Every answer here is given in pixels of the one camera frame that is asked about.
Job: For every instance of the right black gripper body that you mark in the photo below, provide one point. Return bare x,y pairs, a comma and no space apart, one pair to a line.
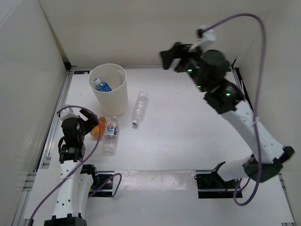
188,62

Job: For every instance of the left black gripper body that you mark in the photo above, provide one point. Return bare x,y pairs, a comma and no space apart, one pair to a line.
81,135

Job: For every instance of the clear crushed plastic bottle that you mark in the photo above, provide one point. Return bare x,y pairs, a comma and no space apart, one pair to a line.
140,108

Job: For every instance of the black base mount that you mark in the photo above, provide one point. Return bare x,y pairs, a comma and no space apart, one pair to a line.
104,187
209,187

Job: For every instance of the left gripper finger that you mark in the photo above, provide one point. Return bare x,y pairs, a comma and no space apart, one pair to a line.
90,123
83,113

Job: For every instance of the blue label plastic bottle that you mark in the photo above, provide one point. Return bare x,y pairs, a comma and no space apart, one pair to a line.
101,86

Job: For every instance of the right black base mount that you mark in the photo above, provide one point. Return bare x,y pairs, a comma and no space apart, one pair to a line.
209,187

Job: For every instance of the orange juice bottle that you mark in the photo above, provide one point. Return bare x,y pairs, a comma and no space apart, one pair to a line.
99,130

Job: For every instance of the clear bottle white orange label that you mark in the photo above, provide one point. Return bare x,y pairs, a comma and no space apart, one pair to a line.
110,136

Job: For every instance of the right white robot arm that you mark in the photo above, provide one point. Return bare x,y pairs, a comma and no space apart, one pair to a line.
207,69

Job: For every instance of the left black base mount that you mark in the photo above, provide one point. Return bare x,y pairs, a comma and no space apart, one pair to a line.
104,187

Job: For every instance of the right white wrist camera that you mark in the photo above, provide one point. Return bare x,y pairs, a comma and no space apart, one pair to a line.
206,37

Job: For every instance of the blue corner sticker left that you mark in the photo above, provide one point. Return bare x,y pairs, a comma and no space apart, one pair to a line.
82,72

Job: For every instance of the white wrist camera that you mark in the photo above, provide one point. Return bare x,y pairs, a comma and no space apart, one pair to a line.
66,114
206,37

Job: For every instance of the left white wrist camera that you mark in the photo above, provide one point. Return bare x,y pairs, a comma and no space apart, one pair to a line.
66,114

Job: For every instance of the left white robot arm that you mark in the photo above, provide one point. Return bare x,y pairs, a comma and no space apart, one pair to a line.
76,178

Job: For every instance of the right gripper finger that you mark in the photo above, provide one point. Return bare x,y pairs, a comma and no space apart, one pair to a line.
181,47
168,56

